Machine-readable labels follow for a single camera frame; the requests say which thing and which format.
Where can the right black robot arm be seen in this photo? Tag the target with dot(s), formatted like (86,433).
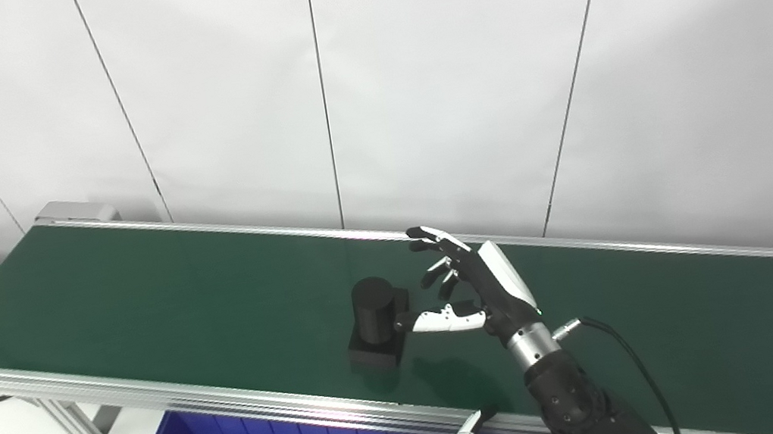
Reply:
(575,403)

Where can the aluminium conveyor leg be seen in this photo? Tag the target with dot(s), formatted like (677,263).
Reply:
(73,425)

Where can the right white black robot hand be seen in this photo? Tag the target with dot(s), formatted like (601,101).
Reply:
(501,292)

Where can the green conveyor belt aluminium frame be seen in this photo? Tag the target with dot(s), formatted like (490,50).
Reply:
(177,302)

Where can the black cylinder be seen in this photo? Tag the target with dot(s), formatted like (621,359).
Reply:
(374,311)

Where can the grey conveyor motor box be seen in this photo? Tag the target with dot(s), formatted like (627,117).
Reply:
(75,211)

